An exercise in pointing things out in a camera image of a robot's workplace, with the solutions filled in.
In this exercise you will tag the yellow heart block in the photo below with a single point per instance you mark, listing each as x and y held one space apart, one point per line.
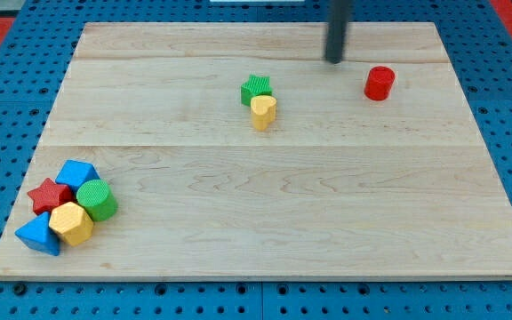
263 111

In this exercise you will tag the light wooden board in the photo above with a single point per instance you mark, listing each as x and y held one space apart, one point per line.
338 188

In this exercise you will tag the green star block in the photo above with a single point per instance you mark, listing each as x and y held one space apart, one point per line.
255 86

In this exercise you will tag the red cylinder block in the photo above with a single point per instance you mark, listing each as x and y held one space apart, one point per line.
379 83

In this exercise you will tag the green cylinder block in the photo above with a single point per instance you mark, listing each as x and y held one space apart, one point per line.
98 200

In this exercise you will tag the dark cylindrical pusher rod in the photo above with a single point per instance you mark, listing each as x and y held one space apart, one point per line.
339 15

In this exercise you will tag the blue cube block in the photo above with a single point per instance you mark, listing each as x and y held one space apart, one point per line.
75 173

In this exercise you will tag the yellow hexagon block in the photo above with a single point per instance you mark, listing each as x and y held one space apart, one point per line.
71 223

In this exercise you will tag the red star block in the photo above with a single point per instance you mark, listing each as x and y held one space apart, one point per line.
49 195

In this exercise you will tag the blue triangle block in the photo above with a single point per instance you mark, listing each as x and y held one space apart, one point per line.
37 235

